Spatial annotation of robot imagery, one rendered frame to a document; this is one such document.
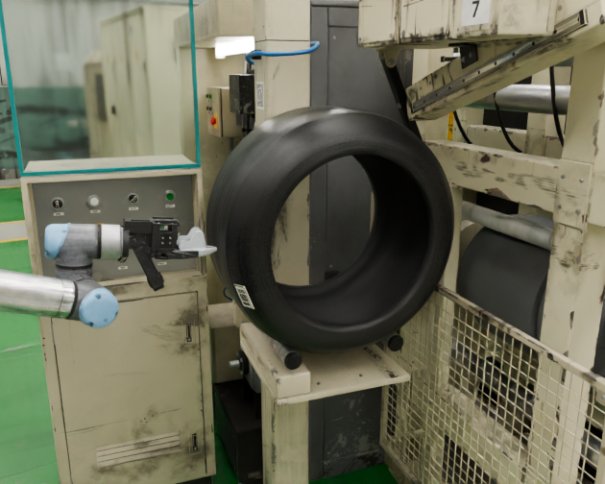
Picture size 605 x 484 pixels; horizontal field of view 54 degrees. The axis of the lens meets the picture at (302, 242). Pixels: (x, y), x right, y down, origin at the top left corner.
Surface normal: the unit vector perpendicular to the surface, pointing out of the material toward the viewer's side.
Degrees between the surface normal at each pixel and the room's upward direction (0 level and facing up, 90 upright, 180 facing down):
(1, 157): 90
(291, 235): 90
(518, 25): 90
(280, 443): 90
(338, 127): 43
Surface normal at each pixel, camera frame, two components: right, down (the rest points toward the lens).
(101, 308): 0.61, 0.22
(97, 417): 0.35, 0.25
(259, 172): -0.31, -0.22
